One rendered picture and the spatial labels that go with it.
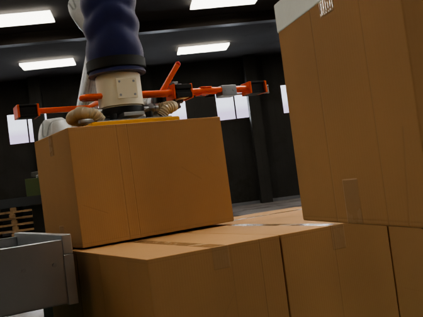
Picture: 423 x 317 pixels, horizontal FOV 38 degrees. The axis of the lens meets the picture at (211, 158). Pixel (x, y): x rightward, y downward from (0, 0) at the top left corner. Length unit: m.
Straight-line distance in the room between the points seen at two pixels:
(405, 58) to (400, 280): 1.29
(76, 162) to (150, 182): 0.27
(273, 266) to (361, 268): 0.31
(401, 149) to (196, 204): 1.51
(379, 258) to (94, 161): 0.97
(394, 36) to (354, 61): 0.11
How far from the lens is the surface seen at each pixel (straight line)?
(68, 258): 1.94
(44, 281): 1.92
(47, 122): 2.98
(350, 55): 0.92
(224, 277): 1.63
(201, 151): 2.29
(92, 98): 2.33
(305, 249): 1.78
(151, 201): 2.18
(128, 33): 2.36
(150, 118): 2.27
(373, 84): 0.87
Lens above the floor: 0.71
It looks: 2 degrees up
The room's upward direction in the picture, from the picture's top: 7 degrees counter-clockwise
